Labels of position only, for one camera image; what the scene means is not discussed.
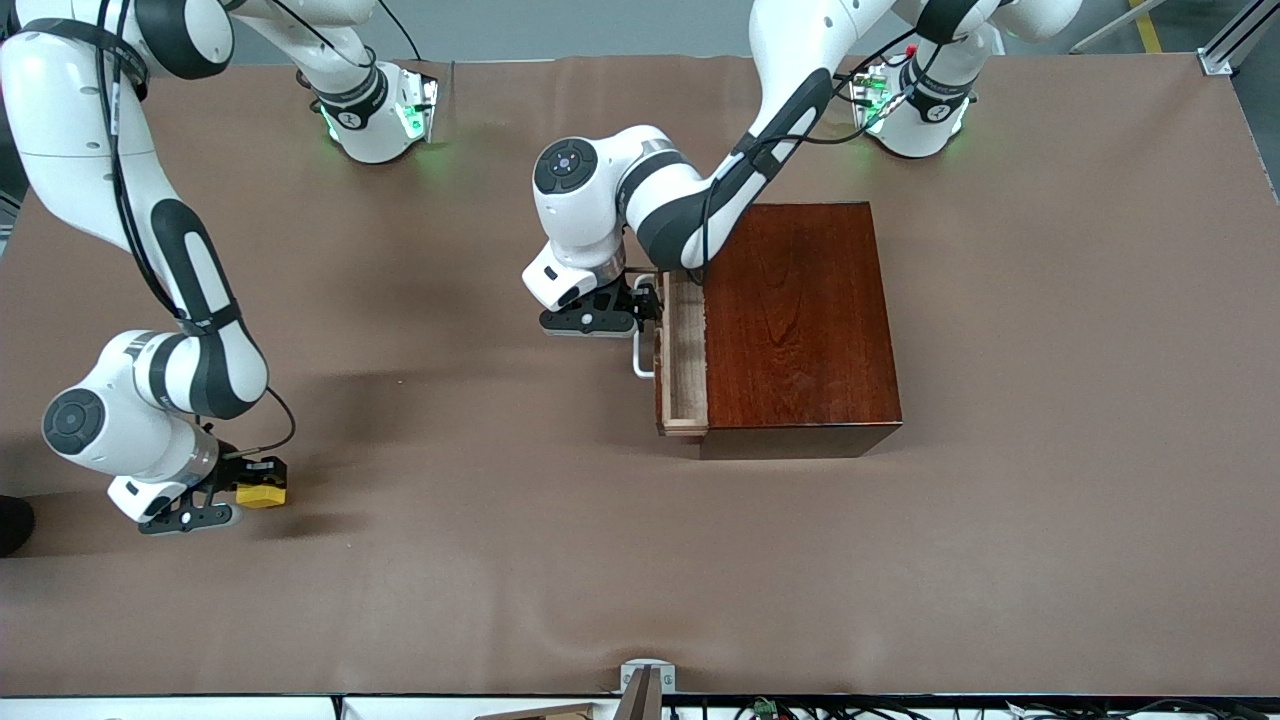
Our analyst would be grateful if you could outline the large table cover cloth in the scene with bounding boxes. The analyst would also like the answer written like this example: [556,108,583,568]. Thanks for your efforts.
[0,52,1280,698]

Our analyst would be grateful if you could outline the grey upright post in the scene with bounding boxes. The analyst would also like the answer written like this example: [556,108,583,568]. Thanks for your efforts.
[612,665,664,720]

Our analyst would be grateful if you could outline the single aluminium profile bar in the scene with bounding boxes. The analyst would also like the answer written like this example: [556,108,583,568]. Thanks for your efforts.
[1198,0,1280,77]

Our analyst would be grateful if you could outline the light wooden board piece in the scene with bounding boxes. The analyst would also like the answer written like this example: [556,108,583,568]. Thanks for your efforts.
[474,702,598,720]

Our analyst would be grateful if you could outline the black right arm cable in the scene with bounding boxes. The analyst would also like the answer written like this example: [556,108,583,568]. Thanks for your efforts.
[95,0,297,457]

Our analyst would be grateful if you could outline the black right base cable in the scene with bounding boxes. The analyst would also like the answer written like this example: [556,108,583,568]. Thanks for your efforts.
[375,0,425,63]

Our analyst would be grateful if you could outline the wooden drawer with white handle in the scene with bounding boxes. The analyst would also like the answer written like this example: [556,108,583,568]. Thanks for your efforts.
[631,270,710,439]

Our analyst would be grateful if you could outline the black round object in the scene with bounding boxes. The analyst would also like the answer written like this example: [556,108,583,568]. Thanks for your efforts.
[0,494,37,558]

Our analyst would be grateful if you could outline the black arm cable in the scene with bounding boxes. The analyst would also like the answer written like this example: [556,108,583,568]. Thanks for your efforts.
[690,35,926,291]
[95,0,297,457]

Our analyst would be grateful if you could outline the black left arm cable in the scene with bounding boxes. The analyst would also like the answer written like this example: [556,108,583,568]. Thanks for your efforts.
[690,35,926,291]

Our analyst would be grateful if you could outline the dark wooden drawer box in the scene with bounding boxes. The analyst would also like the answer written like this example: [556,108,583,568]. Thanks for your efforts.
[700,202,904,461]

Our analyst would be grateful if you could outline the tangled black cables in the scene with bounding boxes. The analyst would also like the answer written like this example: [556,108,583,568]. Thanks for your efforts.
[735,698,1280,720]

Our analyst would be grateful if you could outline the grey metal table bracket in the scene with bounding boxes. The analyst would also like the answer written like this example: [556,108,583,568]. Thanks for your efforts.
[620,659,677,696]

